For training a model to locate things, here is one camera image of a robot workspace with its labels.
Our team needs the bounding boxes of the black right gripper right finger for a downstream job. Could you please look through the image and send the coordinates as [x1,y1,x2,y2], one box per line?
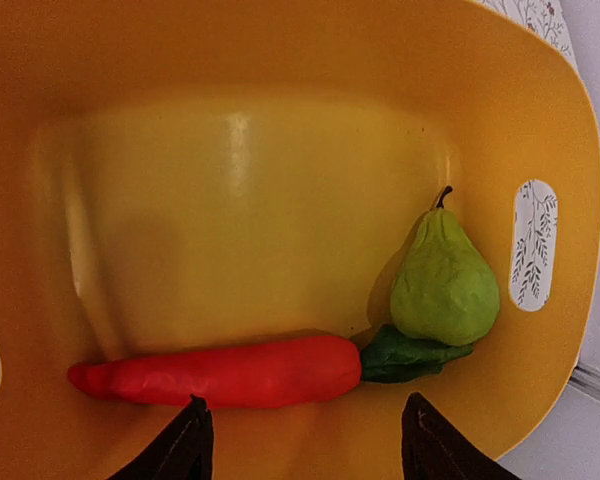
[401,392,517,480]

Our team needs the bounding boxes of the green toy leafy vegetable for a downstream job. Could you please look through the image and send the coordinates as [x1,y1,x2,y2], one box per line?
[389,186,500,347]

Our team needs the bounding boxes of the orange toy carrot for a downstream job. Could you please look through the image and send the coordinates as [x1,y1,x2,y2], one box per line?
[67,325,474,409]

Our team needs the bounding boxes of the floral patterned table mat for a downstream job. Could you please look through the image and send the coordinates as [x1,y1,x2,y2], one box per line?
[0,0,576,406]

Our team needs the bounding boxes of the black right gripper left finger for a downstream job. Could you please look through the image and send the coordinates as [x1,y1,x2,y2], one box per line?
[110,395,214,480]

